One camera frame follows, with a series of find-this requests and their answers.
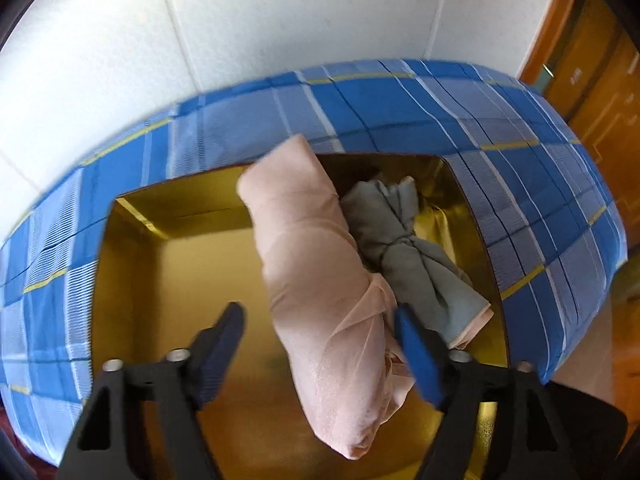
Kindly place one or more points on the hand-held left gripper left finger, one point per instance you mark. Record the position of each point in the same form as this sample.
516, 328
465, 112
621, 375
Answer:
220, 360

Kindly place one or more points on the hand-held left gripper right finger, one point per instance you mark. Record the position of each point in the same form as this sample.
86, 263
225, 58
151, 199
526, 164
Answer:
420, 355

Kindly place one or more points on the grey-green cloth bundle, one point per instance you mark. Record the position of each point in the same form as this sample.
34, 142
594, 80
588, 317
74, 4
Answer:
420, 270

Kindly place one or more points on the gold metal tin box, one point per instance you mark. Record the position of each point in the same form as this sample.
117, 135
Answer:
165, 280

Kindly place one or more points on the pink cloth bundle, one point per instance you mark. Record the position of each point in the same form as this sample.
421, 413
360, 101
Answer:
310, 285

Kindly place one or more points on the person's right leg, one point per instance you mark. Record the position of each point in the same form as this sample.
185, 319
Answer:
595, 435

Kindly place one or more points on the blue plaid cloth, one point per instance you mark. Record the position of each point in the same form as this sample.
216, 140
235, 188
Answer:
400, 105

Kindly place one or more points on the carved wooden door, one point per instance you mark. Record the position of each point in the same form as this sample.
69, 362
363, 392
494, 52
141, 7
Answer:
610, 100

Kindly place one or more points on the wooden door frame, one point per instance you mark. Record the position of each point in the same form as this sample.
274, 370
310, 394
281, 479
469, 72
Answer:
545, 25

